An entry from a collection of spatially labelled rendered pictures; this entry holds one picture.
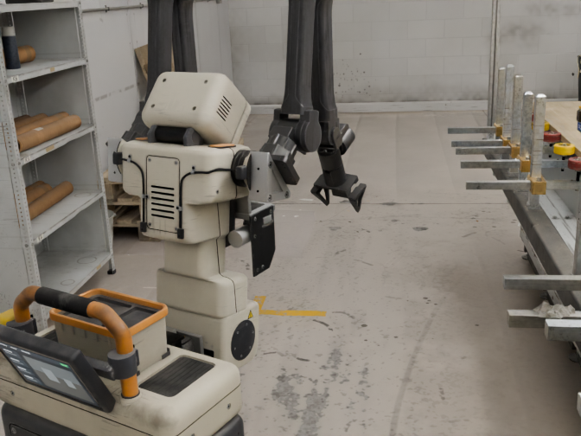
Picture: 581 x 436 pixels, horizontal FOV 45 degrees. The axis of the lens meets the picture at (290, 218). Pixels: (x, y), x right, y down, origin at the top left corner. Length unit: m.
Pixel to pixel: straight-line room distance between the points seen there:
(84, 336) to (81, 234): 2.82
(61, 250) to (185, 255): 2.75
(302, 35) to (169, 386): 0.82
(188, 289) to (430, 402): 1.42
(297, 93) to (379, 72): 7.62
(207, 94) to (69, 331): 0.60
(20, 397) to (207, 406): 0.45
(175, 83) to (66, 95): 2.49
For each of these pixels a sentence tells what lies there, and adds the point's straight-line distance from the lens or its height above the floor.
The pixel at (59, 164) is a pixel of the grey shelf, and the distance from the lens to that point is 4.27.
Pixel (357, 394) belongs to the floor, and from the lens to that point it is 2.95.
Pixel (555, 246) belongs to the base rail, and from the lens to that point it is 2.55.
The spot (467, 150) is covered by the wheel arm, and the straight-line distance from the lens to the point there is 3.32.
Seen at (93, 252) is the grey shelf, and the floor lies 0.14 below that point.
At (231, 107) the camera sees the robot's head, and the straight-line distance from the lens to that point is 1.66.
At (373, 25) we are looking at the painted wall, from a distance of 9.22.
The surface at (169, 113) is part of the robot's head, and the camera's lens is 1.66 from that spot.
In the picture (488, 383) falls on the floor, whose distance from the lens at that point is 3.07.
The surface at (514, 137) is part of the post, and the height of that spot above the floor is 0.88.
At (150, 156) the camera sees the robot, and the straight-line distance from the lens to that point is 1.67.
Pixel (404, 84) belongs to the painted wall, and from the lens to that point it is 9.28.
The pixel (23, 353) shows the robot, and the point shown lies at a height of 0.91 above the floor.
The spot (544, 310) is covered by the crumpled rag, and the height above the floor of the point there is 0.87.
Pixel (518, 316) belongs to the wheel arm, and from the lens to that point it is 1.65.
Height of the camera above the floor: 1.57
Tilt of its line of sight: 18 degrees down
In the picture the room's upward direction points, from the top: 3 degrees counter-clockwise
